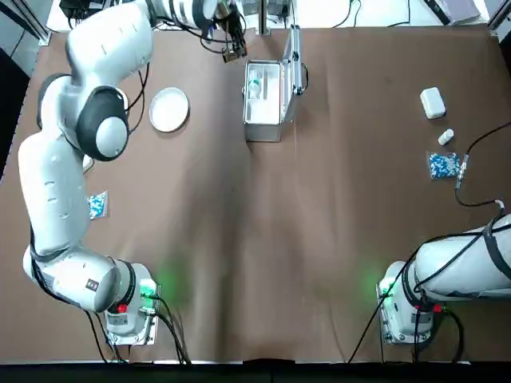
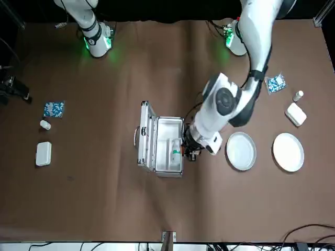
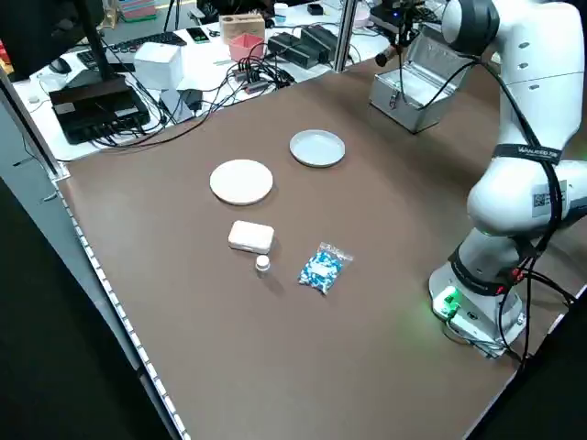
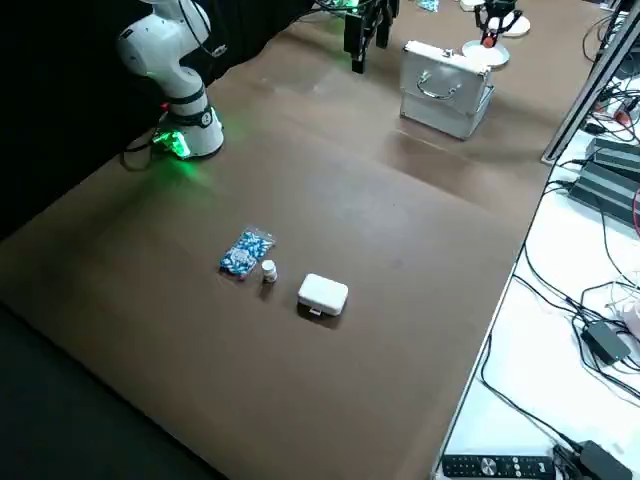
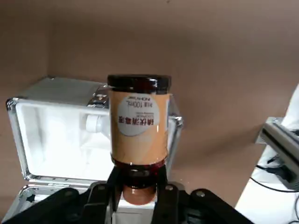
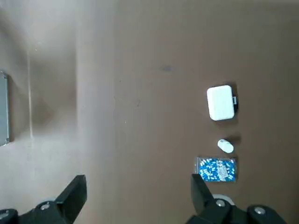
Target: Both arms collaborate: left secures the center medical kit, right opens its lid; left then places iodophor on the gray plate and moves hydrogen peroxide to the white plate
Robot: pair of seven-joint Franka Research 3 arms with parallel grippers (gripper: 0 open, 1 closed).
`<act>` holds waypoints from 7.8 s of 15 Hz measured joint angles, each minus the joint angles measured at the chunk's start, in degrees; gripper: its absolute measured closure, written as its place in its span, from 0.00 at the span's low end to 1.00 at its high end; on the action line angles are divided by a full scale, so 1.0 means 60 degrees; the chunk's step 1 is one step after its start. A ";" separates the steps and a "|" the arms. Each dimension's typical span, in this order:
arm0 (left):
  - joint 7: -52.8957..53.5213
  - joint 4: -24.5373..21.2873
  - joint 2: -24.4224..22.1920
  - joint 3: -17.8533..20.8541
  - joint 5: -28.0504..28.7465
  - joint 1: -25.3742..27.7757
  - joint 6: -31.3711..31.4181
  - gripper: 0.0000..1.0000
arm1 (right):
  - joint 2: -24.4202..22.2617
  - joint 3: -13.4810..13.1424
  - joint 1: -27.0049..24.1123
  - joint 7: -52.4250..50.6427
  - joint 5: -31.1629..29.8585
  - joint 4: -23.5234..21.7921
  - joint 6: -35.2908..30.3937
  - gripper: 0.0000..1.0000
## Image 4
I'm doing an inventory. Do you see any black remote control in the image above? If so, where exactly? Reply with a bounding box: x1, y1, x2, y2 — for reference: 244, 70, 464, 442
441, 453, 557, 479

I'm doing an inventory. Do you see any aluminium frame post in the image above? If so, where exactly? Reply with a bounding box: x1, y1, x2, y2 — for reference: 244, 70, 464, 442
541, 0, 640, 164

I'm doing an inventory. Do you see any gray round plate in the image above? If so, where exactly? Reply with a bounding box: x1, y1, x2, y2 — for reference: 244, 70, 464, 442
462, 39, 512, 70

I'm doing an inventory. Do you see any black power supply brick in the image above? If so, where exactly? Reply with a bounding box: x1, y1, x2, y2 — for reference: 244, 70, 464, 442
586, 136, 640, 175
568, 159, 640, 227

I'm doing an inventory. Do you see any black arm foot cable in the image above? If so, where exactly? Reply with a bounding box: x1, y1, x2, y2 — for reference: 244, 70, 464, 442
119, 130, 169, 173

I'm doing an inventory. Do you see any black power adapter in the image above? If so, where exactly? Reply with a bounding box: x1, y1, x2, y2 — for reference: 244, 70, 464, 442
581, 319, 632, 365
553, 439, 634, 480

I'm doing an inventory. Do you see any white round plate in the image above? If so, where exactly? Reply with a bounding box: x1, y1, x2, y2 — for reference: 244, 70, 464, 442
499, 16, 532, 38

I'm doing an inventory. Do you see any white desk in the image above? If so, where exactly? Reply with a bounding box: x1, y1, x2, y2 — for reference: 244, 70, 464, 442
432, 74, 640, 480

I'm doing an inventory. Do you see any silver aluminium medical kit case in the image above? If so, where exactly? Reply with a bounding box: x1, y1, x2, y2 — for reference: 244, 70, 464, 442
398, 40, 496, 142

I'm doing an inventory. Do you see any black desk cable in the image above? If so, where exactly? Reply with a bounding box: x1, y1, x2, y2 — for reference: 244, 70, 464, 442
478, 332, 581, 451

